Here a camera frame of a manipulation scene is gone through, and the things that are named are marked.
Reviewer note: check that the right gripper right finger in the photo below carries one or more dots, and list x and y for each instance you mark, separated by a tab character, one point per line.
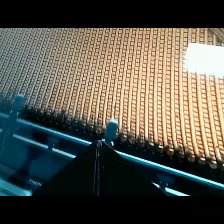
125	178

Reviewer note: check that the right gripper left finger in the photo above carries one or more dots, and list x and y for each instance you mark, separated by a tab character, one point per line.
78	176

